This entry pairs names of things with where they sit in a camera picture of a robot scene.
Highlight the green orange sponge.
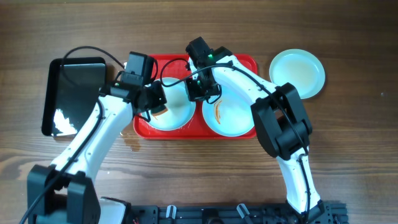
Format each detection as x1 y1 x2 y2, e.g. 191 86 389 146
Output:
150 105 168 116

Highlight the light blue plate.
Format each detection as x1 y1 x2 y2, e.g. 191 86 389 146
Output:
202 86 254 137
148 82 196 131
269 49 326 99

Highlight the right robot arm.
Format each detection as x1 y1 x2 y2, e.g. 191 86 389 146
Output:
184 37 321 223

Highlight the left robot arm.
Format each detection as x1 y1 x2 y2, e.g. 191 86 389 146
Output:
21 52 166 223

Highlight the red plastic tray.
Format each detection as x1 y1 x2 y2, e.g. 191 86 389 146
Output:
133 54 257 140

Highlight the black water tray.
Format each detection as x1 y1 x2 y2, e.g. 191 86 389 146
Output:
41 57 106 137

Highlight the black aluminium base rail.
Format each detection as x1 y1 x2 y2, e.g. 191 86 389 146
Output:
123 202 349 224

